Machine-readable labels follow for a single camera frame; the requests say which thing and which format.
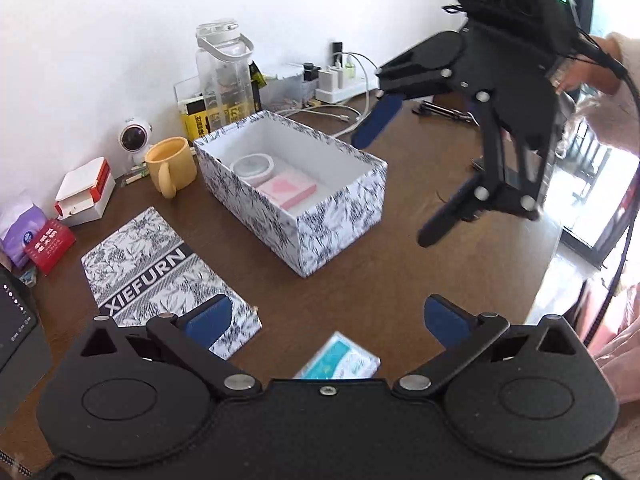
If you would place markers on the black tablet in folio stand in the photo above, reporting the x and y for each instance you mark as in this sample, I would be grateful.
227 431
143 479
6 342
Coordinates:
25 356

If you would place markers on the yellow ceramic mug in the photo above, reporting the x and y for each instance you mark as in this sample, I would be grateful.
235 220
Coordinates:
171 166

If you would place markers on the yellow black box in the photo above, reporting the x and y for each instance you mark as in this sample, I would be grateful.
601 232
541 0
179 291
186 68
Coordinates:
194 118

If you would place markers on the white usb charger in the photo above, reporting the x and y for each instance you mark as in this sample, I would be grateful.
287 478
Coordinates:
330 79

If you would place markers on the clear plastic case blue card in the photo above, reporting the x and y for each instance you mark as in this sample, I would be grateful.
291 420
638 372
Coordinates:
340 359

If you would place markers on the small red card box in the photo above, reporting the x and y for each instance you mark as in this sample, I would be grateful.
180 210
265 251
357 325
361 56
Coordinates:
49 245

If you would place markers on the floral box lid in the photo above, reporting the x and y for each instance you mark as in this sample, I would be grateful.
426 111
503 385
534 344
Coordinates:
145 268

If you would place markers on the clear water bottle with handle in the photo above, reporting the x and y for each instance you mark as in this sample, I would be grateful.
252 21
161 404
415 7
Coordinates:
223 61

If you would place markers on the pink sticky note pad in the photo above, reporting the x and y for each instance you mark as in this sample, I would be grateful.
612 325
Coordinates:
288 188

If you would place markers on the white power strip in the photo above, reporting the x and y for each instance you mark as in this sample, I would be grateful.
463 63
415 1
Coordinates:
356 87

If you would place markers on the black folded tripod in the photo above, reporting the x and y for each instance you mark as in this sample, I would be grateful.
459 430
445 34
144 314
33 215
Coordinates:
427 109

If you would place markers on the open floral storage box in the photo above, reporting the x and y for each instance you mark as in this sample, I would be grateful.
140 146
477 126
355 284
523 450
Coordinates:
350 187

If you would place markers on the red and white box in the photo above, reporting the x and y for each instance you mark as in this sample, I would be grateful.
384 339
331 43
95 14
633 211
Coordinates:
84 193

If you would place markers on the white astronaut robot toy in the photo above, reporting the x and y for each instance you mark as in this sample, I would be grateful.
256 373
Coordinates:
136 140

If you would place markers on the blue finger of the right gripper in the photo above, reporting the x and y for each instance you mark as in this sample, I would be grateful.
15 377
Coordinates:
387 107
462 206

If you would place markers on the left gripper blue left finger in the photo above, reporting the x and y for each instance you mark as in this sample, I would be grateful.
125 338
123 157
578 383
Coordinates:
208 322

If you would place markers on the round white tin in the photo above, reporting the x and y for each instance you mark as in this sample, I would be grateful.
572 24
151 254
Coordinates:
254 169

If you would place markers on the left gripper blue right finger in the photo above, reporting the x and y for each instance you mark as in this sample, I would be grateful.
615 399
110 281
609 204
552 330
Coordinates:
447 322

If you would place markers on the purple tissue pack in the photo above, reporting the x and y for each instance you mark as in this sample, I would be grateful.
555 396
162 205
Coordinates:
21 221

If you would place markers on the clear plastic food container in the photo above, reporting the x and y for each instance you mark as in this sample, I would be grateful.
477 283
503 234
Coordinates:
284 87

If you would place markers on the person's right hand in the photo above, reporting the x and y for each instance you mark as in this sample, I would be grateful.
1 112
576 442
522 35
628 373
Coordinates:
600 78

